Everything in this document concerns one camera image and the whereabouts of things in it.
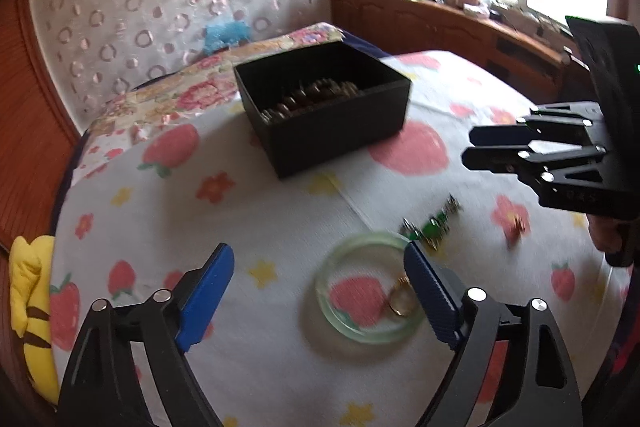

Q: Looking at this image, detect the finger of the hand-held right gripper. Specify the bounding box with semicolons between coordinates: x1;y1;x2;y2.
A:
462;145;640;219
469;103;607;148

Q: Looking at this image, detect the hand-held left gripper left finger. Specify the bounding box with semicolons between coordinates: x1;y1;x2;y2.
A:
57;243;236;427

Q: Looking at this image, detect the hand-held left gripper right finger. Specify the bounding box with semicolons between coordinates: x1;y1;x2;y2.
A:
402;241;586;427

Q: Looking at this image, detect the gold ring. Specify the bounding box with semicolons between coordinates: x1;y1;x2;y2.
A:
387;274;419;319

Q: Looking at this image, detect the green gem bracelet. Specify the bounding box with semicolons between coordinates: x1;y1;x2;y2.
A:
400;194;463;251

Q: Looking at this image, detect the small gold earring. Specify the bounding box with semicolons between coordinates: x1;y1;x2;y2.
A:
505;214;530;250

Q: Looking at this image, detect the pale green jade bangle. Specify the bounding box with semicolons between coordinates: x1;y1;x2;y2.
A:
315;232;432;344

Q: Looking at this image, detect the black jewelry box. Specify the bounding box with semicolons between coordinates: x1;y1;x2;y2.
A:
233;42;412;179

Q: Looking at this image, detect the brown bead bracelet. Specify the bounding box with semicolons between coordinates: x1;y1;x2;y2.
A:
260;77;363;124

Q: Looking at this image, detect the person's right hand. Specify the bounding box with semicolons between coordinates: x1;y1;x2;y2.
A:
586;211;626;269

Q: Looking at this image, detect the strawberry print bed sheet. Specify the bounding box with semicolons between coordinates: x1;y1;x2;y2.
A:
50;49;632;427

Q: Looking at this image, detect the navy mattress cover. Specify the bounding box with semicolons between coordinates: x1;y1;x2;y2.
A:
345;32;393;58

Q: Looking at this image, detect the yellow plush toy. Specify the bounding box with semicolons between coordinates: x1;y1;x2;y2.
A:
9;234;62;408

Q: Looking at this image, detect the floral blanket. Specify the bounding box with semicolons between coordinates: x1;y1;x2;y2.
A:
87;23;346;145

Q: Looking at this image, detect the blue plush toy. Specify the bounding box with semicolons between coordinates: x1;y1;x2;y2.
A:
202;19;252;56

